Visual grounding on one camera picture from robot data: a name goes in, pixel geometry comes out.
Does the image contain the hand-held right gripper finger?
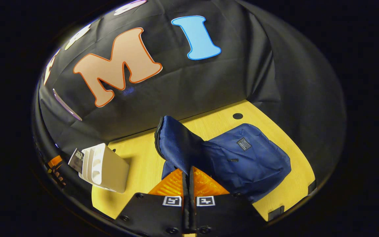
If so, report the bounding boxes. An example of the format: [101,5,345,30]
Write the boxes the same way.
[190,166,266,237]
[114,166,190,237]

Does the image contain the white book with face cover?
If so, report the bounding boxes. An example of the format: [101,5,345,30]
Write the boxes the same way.
[68,148,85,173]

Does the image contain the white bookshelf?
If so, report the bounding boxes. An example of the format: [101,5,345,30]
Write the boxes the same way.
[79,143,130,193]

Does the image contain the blue schoolbag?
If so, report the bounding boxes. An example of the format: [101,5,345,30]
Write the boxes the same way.
[154,115,291,203]

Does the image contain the black backdrop cloth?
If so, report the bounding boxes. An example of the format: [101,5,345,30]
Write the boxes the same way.
[33,0,346,195]

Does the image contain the black table edge bracket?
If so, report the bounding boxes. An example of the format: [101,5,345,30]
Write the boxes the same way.
[268,206,285,222]

